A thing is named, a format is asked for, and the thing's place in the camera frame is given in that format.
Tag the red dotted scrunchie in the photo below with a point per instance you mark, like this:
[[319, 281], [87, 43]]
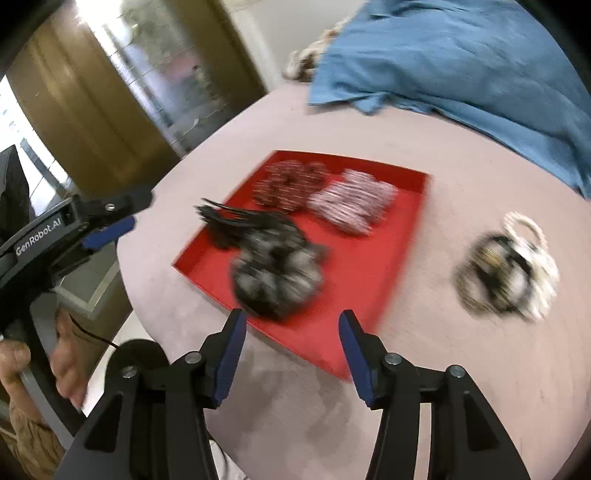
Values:
[[286, 184]]

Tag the black hair claw clip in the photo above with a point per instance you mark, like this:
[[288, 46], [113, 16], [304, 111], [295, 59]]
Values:
[[240, 226]]

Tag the pink plaid scrunchie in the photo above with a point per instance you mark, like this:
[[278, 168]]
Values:
[[351, 203]]

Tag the wooden door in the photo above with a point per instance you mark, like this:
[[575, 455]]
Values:
[[69, 101]]

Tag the blue shirt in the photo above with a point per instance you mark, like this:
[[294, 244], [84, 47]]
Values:
[[461, 69]]

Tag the floral patterned cloth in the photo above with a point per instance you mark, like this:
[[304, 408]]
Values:
[[300, 64]]

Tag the red tray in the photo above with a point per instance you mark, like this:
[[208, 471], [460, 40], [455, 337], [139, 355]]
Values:
[[369, 277]]

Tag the white dotted scrunchie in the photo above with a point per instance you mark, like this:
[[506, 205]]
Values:
[[545, 277]]

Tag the grey and black scrunchie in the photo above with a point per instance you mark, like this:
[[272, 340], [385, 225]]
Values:
[[277, 277]]

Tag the person's left hand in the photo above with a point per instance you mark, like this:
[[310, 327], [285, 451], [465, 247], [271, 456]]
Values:
[[69, 364]]

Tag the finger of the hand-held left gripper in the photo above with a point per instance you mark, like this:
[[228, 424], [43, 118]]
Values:
[[124, 201], [111, 233]]

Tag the glass side window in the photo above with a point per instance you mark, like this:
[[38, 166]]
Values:
[[32, 152]]

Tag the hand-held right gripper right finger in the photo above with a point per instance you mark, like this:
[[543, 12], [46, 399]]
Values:
[[356, 357]]

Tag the khaki trousers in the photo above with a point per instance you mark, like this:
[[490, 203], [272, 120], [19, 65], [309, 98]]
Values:
[[23, 434]]

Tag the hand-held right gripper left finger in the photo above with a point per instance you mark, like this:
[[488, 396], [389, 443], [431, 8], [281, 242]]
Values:
[[231, 357]]

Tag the leopard print scrunchie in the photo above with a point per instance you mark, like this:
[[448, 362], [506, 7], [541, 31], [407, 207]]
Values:
[[467, 282]]

